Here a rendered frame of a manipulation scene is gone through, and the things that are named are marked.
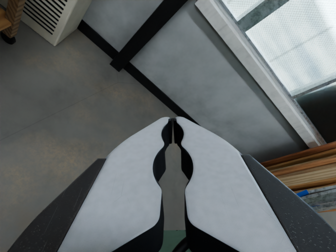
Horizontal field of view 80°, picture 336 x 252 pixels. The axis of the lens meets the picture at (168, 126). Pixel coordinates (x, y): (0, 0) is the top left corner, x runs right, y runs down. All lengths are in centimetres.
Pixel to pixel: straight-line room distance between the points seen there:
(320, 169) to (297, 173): 17
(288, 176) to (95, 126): 163
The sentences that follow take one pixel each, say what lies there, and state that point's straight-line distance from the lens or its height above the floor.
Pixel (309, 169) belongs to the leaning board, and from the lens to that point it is 205.
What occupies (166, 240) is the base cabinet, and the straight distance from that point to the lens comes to 101.
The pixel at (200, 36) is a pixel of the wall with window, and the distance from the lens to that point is 149.
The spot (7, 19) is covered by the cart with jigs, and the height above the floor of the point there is 18.
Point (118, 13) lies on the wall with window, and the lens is 160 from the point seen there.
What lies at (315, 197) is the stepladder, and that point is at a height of 83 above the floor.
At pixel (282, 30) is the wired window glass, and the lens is 158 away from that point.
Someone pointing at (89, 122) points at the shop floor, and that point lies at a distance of 140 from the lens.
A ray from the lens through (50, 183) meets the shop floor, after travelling 124.
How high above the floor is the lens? 119
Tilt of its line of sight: 41 degrees down
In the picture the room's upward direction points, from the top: 62 degrees clockwise
